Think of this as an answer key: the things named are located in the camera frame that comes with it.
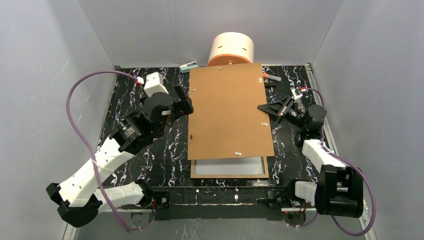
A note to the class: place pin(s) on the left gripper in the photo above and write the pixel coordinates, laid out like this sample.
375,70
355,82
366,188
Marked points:
175,105

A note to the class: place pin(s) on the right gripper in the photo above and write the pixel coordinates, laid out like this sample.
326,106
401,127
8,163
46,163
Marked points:
286,110

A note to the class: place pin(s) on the brown cardboard backing board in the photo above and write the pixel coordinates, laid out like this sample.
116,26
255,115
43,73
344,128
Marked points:
226,122

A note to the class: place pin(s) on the wooden picture frame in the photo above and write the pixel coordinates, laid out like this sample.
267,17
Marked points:
232,176

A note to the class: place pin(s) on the landscape photo print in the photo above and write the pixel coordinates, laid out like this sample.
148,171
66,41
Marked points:
229,166

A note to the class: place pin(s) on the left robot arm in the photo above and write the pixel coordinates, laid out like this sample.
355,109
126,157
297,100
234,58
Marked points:
82,196

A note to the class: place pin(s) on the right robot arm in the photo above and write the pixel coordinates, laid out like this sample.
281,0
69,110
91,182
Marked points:
339,187

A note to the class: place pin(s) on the orange capped black marker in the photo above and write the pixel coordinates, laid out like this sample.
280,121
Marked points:
269,85

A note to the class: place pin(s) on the teal white stapler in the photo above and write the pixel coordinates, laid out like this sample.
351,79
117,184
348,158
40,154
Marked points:
185,68

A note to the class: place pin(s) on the orange capped grey marker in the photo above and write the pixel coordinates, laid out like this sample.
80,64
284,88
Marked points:
272,77

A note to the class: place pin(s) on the round pastel drawer box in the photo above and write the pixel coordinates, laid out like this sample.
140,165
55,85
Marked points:
230,48

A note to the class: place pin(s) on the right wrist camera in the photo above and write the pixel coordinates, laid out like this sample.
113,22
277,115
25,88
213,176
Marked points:
296,94

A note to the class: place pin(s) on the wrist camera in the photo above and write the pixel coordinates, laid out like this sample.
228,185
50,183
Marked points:
152,83
296,94

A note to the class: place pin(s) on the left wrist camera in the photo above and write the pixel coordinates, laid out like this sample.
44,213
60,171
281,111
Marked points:
152,83

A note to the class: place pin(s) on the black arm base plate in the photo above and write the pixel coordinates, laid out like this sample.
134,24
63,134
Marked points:
228,202

